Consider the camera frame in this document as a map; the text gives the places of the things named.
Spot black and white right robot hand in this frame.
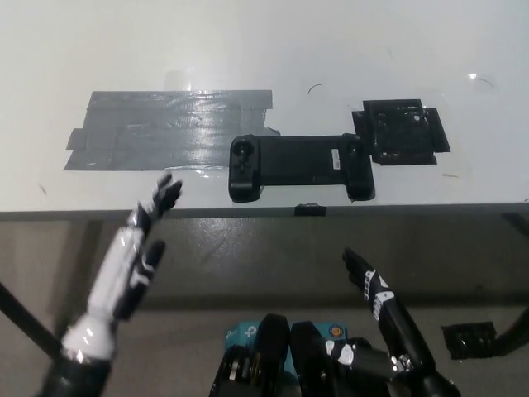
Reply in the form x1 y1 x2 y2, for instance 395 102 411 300
325 246 440 378

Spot grey duct tape patch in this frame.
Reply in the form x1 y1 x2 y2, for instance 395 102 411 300
62 88 283 173

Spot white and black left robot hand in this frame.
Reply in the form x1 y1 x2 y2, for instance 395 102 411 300
60 172 184 366

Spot black floor tape patch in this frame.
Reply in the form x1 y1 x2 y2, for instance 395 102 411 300
441 321 497 359

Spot black robot torso blocks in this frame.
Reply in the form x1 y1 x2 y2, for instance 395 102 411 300
209 313 352 397

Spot black game controller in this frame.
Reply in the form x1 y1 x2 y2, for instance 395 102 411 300
228 132 377 203

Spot black square tape patch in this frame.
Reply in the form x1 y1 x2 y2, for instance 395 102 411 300
350 98 451 166

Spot teal cardboard box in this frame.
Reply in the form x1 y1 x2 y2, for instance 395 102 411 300
225 321 351 380

